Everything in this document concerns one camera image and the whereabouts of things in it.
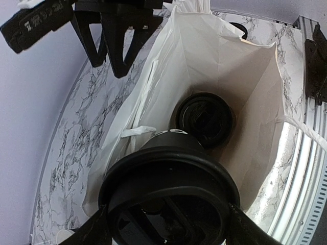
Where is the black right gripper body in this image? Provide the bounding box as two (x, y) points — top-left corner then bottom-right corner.
(75, 1), (173, 13)

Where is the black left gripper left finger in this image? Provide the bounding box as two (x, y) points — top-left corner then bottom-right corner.
(60, 205), (112, 245)

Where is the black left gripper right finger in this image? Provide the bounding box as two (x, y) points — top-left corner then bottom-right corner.
(226, 204), (282, 245)

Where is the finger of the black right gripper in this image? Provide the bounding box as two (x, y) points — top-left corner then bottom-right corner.
(71, 11), (107, 67)
(101, 11), (163, 78)

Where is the single black paper cup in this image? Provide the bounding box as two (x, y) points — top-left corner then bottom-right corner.
(175, 92), (234, 149)
(98, 130), (240, 244)

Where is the brown paper takeout bag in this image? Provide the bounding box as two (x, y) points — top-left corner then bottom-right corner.
(82, 2), (326, 216)

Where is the stack of black paper cups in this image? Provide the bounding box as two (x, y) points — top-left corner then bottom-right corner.
(56, 230), (75, 244)

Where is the stack of black cup lids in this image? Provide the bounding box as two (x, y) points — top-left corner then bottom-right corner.
(230, 22), (248, 40)

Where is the white wrapped straws bundle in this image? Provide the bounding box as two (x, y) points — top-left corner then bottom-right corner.
(173, 0), (212, 14)

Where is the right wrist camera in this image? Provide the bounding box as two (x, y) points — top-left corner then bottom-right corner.
(1, 0), (74, 54)

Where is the aluminium front frame rail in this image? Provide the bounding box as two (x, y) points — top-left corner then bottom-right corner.
(268, 16), (326, 244)

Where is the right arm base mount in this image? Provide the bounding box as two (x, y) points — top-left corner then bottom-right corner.
(305, 24), (326, 106)

